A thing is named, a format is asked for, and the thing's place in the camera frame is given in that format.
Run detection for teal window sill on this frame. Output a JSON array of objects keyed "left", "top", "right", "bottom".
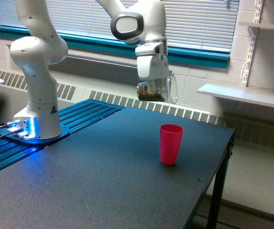
[{"left": 0, "top": 26, "right": 230, "bottom": 69}]

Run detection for white shelf standard rail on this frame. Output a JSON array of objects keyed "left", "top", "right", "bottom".
[{"left": 240, "top": 0, "right": 263, "bottom": 87}]

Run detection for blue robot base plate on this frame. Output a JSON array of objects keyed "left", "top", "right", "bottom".
[{"left": 5, "top": 125, "right": 70, "bottom": 146}]

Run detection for black table leg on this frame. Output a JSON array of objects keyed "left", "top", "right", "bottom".
[{"left": 206, "top": 133, "right": 235, "bottom": 229}]

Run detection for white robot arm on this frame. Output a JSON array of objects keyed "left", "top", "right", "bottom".
[{"left": 8, "top": 0, "right": 169, "bottom": 141}]

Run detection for white lower wall shelf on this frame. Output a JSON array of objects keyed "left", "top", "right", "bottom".
[{"left": 198, "top": 83, "right": 274, "bottom": 108}]

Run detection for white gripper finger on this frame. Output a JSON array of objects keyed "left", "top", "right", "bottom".
[{"left": 148, "top": 80, "right": 157, "bottom": 94}]

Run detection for white wall shelf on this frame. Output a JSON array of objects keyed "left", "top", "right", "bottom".
[
  {"left": 198, "top": 83, "right": 274, "bottom": 108},
  {"left": 239, "top": 22, "right": 274, "bottom": 30}
]

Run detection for blue slotted aluminium rail bed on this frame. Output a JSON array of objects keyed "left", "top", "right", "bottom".
[{"left": 0, "top": 100, "right": 124, "bottom": 170}]

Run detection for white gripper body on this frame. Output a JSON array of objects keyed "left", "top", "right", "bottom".
[{"left": 136, "top": 42, "right": 169, "bottom": 80}]

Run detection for clear plastic cup with contents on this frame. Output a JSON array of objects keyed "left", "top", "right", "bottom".
[{"left": 137, "top": 70, "right": 178, "bottom": 104}]

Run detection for red plastic cup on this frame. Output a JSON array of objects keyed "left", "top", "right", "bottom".
[{"left": 160, "top": 124, "right": 183, "bottom": 166}]

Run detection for white upper wall shelf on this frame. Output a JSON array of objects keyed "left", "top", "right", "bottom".
[{"left": 239, "top": 22, "right": 274, "bottom": 30}]

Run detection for white window blinds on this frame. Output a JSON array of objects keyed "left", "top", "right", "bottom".
[{"left": 0, "top": 0, "right": 239, "bottom": 53}]

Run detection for baseboard radiator cover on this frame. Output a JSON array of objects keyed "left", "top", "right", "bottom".
[{"left": 0, "top": 67, "right": 274, "bottom": 151}]

